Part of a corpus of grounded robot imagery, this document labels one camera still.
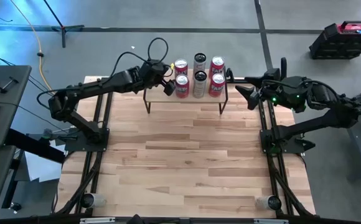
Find black tripod stand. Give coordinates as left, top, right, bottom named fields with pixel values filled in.
left=42, top=0, right=85, bottom=49

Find black support bar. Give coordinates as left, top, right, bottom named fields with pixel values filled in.
left=4, top=128, right=66, bottom=164

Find wooden shelf with black legs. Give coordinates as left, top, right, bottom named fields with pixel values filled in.
left=143, top=64, right=230, bottom=115

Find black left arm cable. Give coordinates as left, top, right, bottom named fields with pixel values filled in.
left=110, top=37, right=170, bottom=78

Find yellow extension cable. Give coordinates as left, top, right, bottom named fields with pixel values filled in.
left=11, top=0, right=72, bottom=105

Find silver metal bracket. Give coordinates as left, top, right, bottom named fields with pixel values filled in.
left=253, top=218, right=289, bottom=224
left=79, top=217, right=116, bottom=224

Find grey metal stand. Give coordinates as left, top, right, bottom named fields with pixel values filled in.
left=323, top=81, right=361, bottom=181

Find black and red tool case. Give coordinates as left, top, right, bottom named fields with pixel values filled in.
left=308, top=20, right=361, bottom=60

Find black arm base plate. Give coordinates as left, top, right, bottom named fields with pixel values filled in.
left=64, top=129, right=110, bottom=153
left=260, top=128, right=317, bottom=154

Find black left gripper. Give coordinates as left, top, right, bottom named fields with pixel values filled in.
left=138, top=60, right=177, bottom=96

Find grey metal rod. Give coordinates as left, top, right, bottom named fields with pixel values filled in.
left=1, top=77, right=19, bottom=91

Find black metal table frame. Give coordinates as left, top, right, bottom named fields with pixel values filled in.
left=55, top=70, right=317, bottom=218

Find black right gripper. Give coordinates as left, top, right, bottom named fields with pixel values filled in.
left=235, top=68, right=312, bottom=111

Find white paper sheets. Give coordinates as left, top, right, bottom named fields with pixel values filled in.
left=24, top=139, right=66, bottom=183

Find red Fanta soda can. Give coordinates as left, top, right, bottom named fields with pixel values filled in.
left=208, top=73, right=227, bottom=98
left=174, top=73, right=190, bottom=99
left=174, top=58, right=189, bottom=77
left=209, top=55, right=225, bottom=78

